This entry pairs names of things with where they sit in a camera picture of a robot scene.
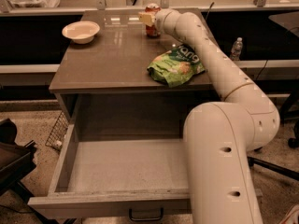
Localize clear water bottle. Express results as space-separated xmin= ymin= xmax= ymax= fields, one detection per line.
xmin=230 ymin=37 xmax=243 ymax=61

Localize white bowl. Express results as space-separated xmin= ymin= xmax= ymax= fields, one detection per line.
xmin=62 ymin=21 xmax=100 ymax=44

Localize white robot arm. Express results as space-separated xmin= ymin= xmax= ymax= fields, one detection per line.
xmin=139 ymin=9 xmax=279 ymax=224

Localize green chip bag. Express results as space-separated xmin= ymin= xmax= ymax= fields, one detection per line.
xmin=147 ymin=44 xmax=205 ymax=88

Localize open grey top drawer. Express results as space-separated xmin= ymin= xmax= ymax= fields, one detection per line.
xmin=27 ymin=119 xmax=263 ymax=220

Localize black chair base legs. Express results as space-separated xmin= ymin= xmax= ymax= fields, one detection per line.
xmin=248 ymin=91 xmax=299 ymax=181

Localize red coke can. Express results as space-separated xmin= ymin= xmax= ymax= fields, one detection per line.
xmin=145 ymin=3 xmax=161 ymax=37

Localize black drawer handle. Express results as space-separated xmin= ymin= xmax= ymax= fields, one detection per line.
xmin=128 ymin=208 xmax=164 ymax=222

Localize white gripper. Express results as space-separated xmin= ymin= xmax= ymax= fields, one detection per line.
xmin=138 ymin=9 xmax=180 ymax=35

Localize grey cabinet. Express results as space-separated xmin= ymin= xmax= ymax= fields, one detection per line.
xmin=50 ymin=10 xmax=219 ymax=142

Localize black chair on left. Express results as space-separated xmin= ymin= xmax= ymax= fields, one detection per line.
xmin=0 ymin=119 xmax=36 ymax=202

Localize wire mesh basket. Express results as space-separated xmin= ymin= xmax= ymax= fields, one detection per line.
xmin=45 ymin=112 xmax=68 ymax=152

